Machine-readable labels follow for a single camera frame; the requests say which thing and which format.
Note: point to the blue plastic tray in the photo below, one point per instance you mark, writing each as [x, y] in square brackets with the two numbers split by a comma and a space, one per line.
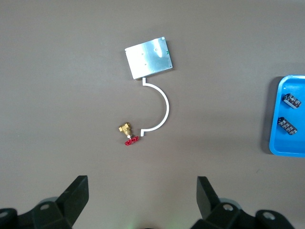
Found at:
[278, 143]

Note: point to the white curved plastic bracket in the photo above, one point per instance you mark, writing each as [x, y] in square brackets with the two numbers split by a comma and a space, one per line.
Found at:
[167, 107]

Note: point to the silver metal box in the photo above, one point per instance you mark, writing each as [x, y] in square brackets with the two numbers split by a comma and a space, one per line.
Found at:
[149, 58]

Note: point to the black capacitor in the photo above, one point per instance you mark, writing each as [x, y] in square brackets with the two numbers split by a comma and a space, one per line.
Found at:
[287, 126]
[292, 101]

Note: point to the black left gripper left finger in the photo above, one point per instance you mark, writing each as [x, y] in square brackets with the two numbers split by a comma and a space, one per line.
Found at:
[71, 198]

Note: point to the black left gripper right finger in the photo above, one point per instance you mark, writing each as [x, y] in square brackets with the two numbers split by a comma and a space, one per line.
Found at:
[209, 202]

